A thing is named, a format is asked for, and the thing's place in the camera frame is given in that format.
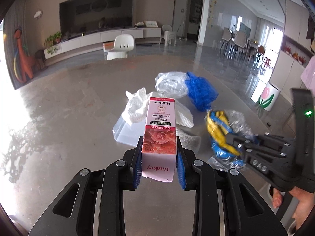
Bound grey sock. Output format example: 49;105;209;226
176;128;201;154

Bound pink rose oil box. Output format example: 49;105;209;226
142;97;177;182

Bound colourful plastic bag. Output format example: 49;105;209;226
206;110;255;171

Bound white tulip trash can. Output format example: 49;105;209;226
255;83;280;112

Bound person's right hand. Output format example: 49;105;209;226
287;187;314;235

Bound white foam net wrap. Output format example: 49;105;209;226
121;87;194;128

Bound blue plastic shoe cover bundle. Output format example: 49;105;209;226
185;72;218;112

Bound pink hanging jacket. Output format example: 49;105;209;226
301;56;315;96

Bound clear crumpled plastic bag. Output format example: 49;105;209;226
155;71;188;99

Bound dining chairs and table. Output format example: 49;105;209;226
220;27;265;65

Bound white plastic child chair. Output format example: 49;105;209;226
107;34;135;60

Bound white tv cabinet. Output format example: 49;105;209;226
44;27;161;59

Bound stacked white stools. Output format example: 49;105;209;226
160;25;177;47

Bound orange dinosaur toy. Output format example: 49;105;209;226
14;28;37;83

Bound green potted plant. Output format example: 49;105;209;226
44;31;62;54

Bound framed picture on cabinet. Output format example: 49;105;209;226
145;21;158;28

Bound large black television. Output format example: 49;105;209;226
59;0;133;38

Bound white sheep wall decoration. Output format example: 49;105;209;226
34;10;43;19

